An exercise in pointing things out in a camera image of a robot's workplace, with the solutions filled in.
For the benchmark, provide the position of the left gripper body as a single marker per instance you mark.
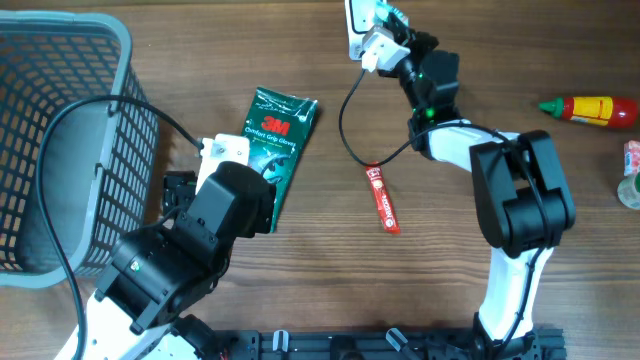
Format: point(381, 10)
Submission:
point(180, 189)

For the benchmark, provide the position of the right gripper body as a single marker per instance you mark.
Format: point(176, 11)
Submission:
point(417, 43)

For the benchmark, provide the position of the green 3M gloves packet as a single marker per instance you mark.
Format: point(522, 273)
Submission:
point(278, 127)

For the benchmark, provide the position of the red sachet pack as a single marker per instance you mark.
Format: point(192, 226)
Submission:
point(383, 201)

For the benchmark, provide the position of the sriracha bottle green cap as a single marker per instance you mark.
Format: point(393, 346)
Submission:
point(603, 111)

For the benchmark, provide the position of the red white tissue packet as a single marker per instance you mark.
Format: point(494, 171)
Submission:
point(631, 157)

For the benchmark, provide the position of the green lid jar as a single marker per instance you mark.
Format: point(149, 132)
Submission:
point(628, 192)

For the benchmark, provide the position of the mint green wipes packet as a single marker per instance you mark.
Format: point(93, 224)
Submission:
point(383, 12)

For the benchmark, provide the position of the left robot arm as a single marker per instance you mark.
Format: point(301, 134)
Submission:
point(157, 272)

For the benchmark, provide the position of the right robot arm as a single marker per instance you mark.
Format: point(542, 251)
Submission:
point(523, 203)

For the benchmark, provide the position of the white barcode scanner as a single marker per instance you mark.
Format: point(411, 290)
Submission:
point(359, 16)

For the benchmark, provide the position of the grey plastic mesh basket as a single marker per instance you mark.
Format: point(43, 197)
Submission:
point(74, 145)

